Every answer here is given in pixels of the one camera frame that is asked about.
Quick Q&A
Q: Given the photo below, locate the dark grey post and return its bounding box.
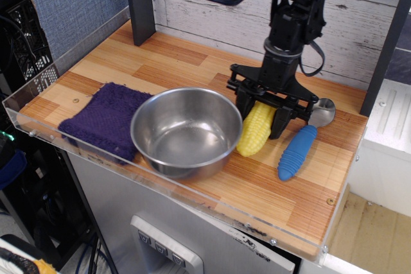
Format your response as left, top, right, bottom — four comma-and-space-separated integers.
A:
360, 0, 410, 117
128, 0, 156, 46

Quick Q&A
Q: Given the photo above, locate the silver toy appliance front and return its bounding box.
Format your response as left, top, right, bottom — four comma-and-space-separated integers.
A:
68, 154, 301, 273

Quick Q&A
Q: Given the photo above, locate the blue handled metal spoon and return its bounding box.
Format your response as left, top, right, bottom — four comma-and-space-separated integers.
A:
277, 98, 336, 181

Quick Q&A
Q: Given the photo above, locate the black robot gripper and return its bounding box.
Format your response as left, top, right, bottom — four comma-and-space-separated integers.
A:
227, 47, 318, 140

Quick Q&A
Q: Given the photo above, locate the stainless steel bowl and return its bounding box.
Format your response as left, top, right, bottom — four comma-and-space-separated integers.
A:
130, 87, 243, 180

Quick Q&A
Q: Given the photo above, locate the purple knitted towel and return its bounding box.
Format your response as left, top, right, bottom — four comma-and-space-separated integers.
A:
58, 82, 152, 162

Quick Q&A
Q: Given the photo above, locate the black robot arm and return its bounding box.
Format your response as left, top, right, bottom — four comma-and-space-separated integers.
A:
227, 0, 326, 139

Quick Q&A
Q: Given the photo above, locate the yellow plastic corn cob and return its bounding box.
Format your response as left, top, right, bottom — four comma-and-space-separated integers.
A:
236, 101, 277, 157

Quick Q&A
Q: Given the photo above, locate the black plastic crate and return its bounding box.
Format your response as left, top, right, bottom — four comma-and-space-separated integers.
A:
1, 0, 52, 81

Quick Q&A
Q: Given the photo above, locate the dark grey right post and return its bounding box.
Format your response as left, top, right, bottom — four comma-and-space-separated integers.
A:
360, 0, 410, 117

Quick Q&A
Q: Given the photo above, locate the white ridged side counter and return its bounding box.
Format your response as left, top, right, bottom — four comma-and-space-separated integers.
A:
364, 79, 410, 154

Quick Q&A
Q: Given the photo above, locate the dark grey left post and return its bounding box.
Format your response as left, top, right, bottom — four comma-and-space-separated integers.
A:
128, 0, 156, 46

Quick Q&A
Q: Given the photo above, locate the clear acrylic table guard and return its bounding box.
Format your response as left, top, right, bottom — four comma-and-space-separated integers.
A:
3, 9, 366, 272

